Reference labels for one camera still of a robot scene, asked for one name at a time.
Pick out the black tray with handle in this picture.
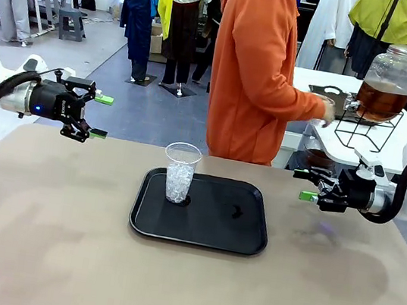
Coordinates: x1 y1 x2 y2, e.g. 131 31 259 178
306 83 358 107

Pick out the mannequin in dark clothes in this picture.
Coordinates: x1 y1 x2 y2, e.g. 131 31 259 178
189 0 227 88

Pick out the dark mannequin base plate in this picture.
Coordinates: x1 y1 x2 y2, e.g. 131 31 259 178
124 71 158 89
156 80 199 102

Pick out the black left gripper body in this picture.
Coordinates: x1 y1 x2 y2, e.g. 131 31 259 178
27 77 86 126

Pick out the dark round bin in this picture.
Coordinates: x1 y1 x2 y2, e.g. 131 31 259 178
299 146 338 171

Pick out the person's right forearm orange sleeve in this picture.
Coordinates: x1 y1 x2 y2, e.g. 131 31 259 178
283 87 330 128

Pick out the glass tea dispenser jar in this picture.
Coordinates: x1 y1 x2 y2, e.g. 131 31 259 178
342 39 407 128

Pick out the mannequin in yellow-green jacket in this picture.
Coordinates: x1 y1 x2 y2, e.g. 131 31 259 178
339 0 407 87

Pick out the small cardboard box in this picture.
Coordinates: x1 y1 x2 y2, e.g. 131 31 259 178
147 21 167 55

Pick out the mannequin with yellow scarf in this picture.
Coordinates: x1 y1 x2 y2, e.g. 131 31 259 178
145 0 214 92

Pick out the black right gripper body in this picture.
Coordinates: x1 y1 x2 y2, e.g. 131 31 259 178
332 167 378 219

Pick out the black wire dispenser stand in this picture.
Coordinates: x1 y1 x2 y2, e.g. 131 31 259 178
333 102 405 156

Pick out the grey plastic stool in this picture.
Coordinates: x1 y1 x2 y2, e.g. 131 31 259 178
54 6 90 43

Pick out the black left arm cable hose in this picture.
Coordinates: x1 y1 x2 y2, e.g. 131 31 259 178
0 59 67 116

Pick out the clear plastic drink cup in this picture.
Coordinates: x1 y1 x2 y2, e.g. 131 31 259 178
309 93 337 129

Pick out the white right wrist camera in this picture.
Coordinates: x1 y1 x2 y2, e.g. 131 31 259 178
351 148 380 175

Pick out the person in orange hoodie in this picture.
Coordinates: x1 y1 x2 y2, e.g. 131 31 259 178
197 0 346 175

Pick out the black plastic serving tray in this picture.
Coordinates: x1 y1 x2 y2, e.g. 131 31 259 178
126 163 277 259

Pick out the white hanging garment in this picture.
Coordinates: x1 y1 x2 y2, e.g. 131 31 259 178
294 0 361 76

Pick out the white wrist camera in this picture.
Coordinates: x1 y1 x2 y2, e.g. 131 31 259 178
55 64 77 83
351 148 380 175

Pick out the clear cup with ice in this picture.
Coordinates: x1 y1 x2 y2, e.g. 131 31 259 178
157 140 205 208

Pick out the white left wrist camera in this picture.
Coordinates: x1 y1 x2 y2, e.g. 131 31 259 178
55 64 77 83

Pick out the mannequin in blue clothes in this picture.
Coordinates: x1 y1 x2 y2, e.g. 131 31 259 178
102 0 161 84

